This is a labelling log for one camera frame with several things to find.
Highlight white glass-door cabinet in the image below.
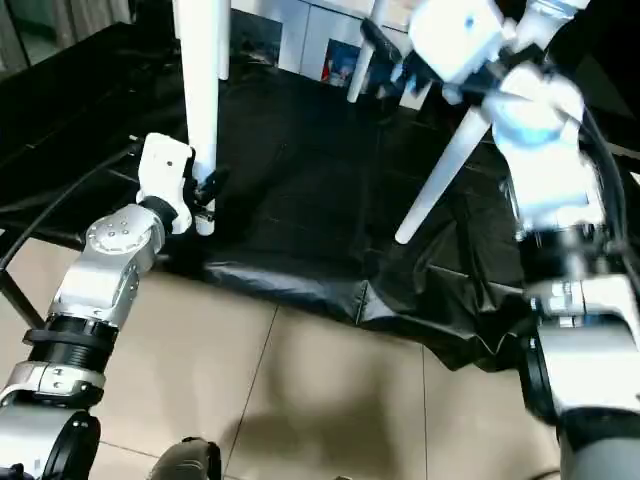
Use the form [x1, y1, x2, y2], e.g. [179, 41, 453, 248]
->
[228, 0, 437, 110]

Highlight black table mat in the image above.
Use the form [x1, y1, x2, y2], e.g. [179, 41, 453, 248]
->
[0, 19, 640, 375]

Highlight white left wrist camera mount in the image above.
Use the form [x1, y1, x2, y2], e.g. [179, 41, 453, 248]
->
[134, 131, 197, 237]

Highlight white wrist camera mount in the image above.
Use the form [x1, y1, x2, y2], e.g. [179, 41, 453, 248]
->
[406, 0, 517, 85]
[134, 131, 197, 237]

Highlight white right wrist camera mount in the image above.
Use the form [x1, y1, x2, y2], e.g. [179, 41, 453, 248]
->
[406, 0, 517, 85]

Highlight black metal table frame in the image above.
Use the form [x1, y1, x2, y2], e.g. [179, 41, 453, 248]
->
[0, 264, 47, 327]

